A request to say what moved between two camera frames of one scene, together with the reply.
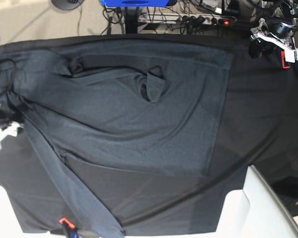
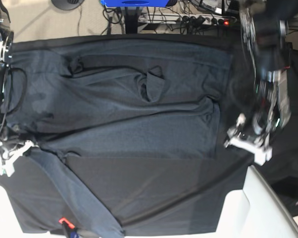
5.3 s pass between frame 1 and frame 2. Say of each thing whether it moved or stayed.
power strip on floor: stayed
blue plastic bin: stayed
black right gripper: moved
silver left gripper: moved
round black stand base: stayed
